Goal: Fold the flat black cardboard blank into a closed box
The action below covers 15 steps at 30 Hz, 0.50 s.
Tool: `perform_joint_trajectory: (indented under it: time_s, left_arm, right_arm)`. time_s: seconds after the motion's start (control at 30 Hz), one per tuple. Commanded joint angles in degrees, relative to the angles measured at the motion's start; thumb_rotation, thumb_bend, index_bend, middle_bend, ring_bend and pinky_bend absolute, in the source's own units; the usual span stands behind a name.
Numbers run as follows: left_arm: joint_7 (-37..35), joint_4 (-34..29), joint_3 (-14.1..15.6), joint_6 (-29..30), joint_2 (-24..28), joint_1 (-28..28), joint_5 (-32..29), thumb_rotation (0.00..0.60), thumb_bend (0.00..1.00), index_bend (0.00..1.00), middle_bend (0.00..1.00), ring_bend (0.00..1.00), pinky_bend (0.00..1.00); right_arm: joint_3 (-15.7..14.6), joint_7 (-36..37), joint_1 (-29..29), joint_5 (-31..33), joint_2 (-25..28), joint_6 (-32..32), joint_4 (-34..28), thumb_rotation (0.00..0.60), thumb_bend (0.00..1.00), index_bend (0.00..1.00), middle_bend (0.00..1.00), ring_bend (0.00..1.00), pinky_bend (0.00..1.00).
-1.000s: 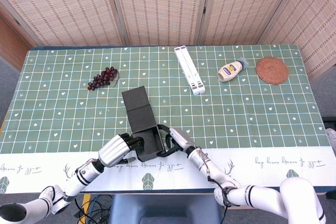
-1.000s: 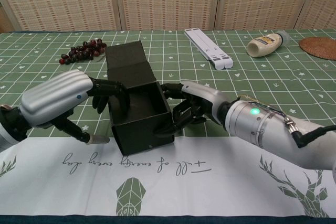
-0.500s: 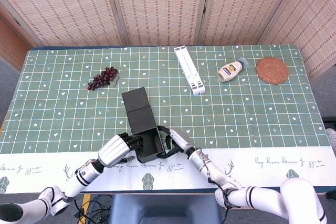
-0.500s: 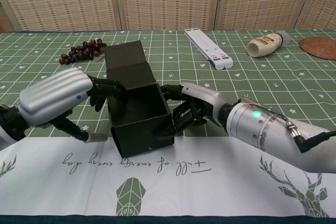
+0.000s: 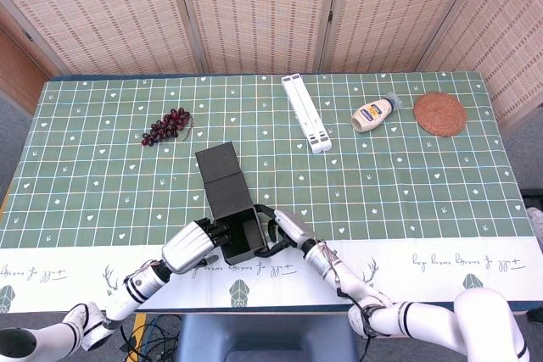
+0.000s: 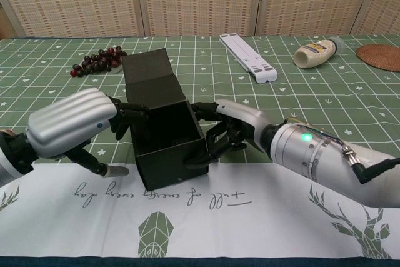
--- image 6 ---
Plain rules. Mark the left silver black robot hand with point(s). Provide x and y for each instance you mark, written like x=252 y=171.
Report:
x=72 y=126

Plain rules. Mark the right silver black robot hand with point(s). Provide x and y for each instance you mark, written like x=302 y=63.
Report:
x=240 y=123

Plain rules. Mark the black foldable cardboard box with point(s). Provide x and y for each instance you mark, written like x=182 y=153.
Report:
x=162 y=142

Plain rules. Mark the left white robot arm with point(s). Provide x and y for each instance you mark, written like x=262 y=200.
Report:
x=9 y=164

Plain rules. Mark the white folding laptop stand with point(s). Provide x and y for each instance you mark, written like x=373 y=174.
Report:
x=250 y=57

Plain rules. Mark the dark red grape bunch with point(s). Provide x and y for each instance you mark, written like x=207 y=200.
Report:
x=100 y=59

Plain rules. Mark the green checked tablecloth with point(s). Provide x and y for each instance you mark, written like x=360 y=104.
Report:
x=250 y=217

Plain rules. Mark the cream mayonnaise squeeze bottle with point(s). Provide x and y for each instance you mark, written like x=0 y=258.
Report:
x=312 y=54

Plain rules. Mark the round brown woven coaster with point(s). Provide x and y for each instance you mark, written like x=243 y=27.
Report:
x=381 y=56

